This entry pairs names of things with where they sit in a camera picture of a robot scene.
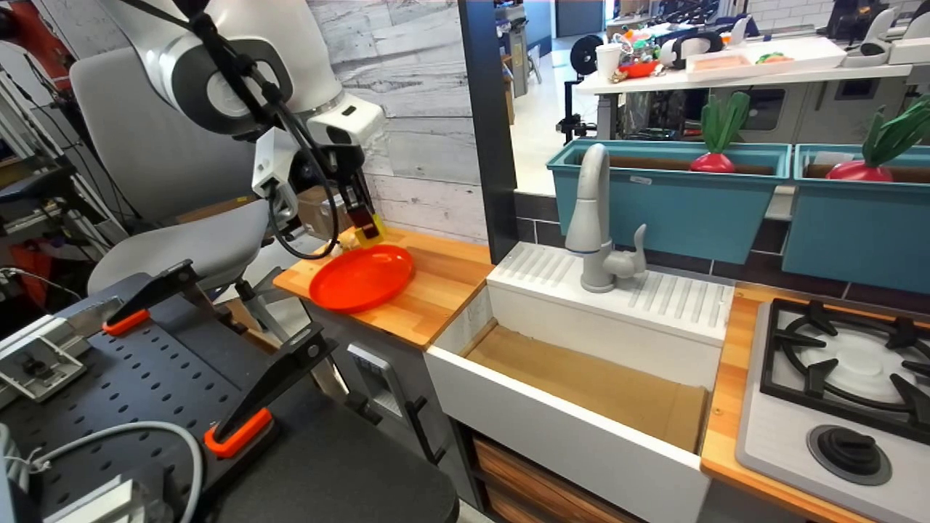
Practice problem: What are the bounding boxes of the toy radish green leaves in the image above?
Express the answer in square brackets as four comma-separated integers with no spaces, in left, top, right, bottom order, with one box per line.
[690,89,752,173]
[827,98,930,185]

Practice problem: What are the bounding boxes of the silver metal bracket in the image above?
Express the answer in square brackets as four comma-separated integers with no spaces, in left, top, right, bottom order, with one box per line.
[0,330,91,401]

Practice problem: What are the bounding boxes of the black frame post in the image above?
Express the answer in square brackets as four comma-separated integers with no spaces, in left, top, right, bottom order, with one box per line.
[457,0,520,268]

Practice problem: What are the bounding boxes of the grey toy stove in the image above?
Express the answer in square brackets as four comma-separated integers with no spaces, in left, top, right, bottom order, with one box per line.
[736,294,930,523]

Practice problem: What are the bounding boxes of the wooden toy kitchen counter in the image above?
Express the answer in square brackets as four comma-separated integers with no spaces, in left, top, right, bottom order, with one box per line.
[271,224,930,523]

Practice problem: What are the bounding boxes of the grey toy faucet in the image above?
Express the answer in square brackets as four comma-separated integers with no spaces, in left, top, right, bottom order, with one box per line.
[564,141,651,295]

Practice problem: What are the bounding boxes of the grey office chair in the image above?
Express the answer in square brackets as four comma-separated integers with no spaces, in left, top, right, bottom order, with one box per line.
[68,45,302,294]

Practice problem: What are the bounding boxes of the metal storage rack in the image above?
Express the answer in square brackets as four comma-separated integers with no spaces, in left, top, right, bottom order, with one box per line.
[0,38,129,294]

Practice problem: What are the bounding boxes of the white cluttered table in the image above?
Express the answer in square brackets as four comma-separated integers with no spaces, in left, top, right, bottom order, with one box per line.
[579,35,930,141]

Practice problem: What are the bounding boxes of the black clamp orange handle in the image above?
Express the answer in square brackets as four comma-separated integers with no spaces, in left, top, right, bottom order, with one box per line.
[99,257,202,339]
[202,329,332,462]

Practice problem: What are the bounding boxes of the teal planter box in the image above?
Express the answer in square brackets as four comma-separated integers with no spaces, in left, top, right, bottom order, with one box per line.
[783,141,930,295]
[548,135,797,268]

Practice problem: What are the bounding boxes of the white toy sink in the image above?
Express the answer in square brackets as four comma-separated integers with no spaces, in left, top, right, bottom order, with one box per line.
[423,240,738,523]

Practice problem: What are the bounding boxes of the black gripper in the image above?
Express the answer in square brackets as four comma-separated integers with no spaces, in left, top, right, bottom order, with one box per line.
[290,138,385,240]

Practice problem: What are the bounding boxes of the white wrist mount plate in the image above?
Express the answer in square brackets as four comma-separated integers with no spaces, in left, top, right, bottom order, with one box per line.
[306,92,388,151]

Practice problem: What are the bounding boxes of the orange plate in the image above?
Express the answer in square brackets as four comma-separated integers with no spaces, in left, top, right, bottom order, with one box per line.
[306,240,420,313]

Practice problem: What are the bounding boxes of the black perforated board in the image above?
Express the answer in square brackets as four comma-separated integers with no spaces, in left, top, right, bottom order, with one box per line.
[0,288,462,523]

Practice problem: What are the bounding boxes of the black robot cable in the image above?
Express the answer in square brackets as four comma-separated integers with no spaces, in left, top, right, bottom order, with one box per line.
[173,0,343,260]

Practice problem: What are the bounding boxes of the cardboard box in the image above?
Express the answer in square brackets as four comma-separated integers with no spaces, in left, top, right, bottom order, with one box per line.
[293,182,343,243]

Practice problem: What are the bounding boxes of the grey cable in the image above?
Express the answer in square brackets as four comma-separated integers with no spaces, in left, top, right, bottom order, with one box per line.
[17,419,210,523]

